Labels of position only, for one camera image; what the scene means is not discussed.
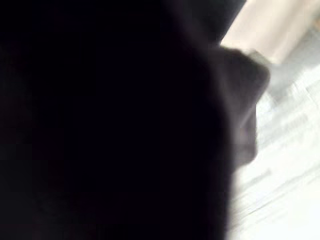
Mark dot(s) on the white bed sheet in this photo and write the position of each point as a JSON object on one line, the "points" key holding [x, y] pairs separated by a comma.
{"points": [[287, 162]]}

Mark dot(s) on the right robot hand black cloth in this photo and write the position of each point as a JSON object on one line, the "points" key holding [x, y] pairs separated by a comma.
{"points": [[112, 120]]}

